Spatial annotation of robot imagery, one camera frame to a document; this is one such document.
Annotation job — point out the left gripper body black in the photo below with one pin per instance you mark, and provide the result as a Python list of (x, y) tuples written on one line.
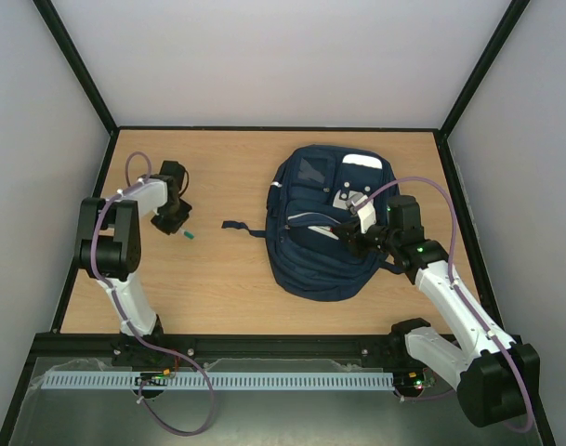
[(176, 214)]

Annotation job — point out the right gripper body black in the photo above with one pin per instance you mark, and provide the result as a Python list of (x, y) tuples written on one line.
[(355, 234)]

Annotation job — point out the green cap marker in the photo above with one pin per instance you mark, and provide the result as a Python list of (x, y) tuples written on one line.
[(187, 234)]

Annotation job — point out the purple cap marker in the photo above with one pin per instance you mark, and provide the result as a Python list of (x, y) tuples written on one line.
[(323, 230)]

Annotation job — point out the navy blue backpack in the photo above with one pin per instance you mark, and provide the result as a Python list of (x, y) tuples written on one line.
[(310, 189)]

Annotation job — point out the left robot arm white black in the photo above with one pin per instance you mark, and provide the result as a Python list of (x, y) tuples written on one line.
[(108, 248)]

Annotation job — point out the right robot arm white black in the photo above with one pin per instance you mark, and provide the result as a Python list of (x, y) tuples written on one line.
[(494, 377)]

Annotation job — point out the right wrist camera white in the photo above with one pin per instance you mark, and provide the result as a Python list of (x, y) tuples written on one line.
[(361, 206)]

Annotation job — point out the black aluminium frame rail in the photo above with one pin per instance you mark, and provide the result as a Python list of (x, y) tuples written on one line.
[(369, 351)]

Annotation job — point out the light blue cable duct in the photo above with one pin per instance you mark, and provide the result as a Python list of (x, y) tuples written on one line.
[(219, 381)]

